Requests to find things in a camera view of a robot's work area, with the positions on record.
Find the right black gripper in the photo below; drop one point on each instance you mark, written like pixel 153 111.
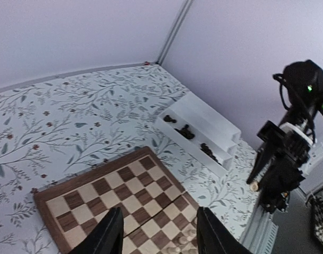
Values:
pixel 283 173

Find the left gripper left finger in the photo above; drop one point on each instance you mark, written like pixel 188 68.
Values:
pixel 106 238

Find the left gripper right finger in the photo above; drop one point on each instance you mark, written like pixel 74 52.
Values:
pixel 213 237

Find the light knight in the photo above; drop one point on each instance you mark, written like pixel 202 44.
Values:
pixel 254 186

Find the light king piece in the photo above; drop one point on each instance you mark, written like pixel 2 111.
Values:
pixel 188 237

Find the light queen piece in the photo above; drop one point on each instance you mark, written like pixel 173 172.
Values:
pixel 173 250

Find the wooden chess board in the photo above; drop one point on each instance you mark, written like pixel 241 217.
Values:
pixel 156 208

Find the white plastic tray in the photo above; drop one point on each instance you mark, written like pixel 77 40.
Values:
pixel 209 127

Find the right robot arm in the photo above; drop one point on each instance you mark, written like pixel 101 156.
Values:
pixel 304 83

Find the pile of dark chess pieces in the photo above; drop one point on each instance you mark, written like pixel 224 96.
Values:
pixel 186 133

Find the floral patterned table mat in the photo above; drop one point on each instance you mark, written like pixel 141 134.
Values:
pixel 58 128

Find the front aluminium rail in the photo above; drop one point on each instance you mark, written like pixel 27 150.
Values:
pixel 291 231

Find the right aluminium frame post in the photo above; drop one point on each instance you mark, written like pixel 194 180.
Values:
pixel 185 7

